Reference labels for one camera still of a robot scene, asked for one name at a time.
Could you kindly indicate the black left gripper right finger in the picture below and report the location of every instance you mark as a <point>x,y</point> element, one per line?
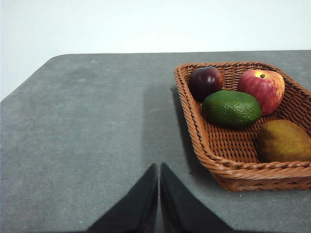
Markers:
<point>184,208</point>

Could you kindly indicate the green fruit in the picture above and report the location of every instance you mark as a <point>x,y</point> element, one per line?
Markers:
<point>232,109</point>

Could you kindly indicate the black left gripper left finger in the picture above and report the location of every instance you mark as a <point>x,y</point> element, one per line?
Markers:
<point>136,206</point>

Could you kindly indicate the brown wicker basket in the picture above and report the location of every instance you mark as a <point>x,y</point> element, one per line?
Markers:
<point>230,150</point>

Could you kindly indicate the dark red fruit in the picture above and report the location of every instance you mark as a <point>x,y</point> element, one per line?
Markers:
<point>205,81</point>

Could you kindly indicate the red yellow apple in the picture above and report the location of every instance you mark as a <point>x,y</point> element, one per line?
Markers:
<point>263,91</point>

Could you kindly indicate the fuzzy brown-yellow kiwi fruit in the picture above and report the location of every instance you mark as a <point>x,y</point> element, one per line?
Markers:
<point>283,142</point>

